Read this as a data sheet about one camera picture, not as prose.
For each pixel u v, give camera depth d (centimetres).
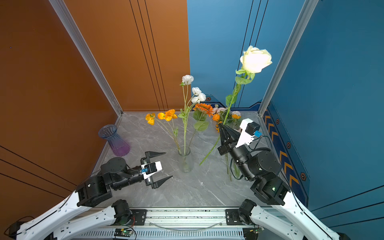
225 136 52
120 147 98
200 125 71
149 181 52
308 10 70
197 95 74
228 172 89
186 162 82
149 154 55
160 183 54
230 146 44
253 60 36
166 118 61
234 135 48
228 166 89
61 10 70
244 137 44
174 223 72
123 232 71
